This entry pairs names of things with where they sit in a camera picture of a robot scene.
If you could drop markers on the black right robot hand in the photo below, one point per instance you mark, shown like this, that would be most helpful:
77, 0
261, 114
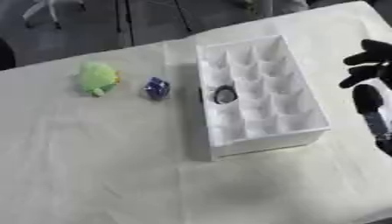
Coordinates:
368, 99

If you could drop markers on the white compartment box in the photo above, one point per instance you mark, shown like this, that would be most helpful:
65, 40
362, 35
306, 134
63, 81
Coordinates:
260, 93

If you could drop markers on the blue and white small toy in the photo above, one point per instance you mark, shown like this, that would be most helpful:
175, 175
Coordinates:
156, 87

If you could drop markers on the black tripod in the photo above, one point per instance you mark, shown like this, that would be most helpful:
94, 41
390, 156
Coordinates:
132, 17

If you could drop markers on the green soft toy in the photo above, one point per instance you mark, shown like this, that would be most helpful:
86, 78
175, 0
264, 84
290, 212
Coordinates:
97, 78

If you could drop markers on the white office chair base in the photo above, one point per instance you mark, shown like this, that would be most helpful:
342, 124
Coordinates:
50, 10

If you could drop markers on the dark chair edge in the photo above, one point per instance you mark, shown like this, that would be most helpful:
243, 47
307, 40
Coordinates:
5, 55

